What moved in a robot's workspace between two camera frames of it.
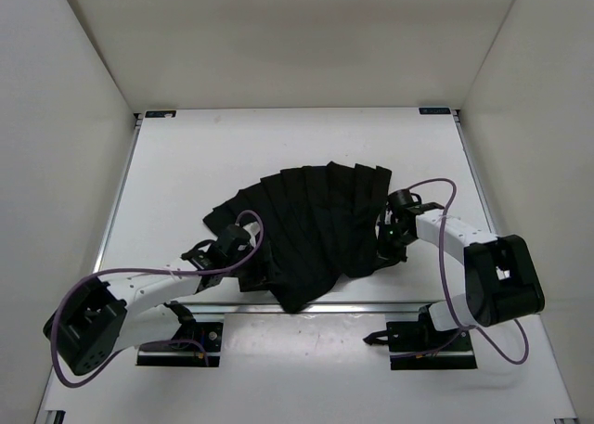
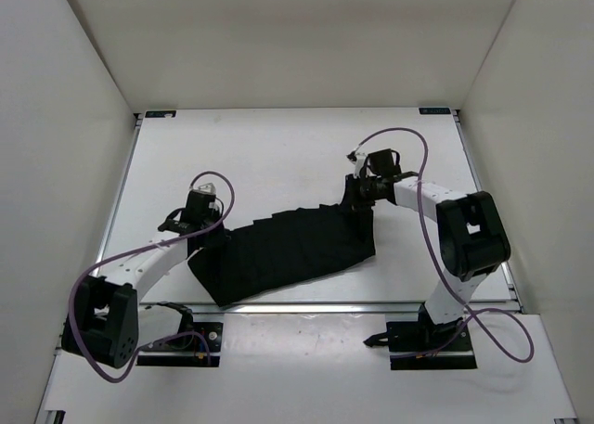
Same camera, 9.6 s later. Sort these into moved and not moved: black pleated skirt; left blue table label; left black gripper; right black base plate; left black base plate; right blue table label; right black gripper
Moved: right black gripper; black pleated skirt; left black gripper
Not moved: right black base plate; right blue table label; left black base plate; left blue table label
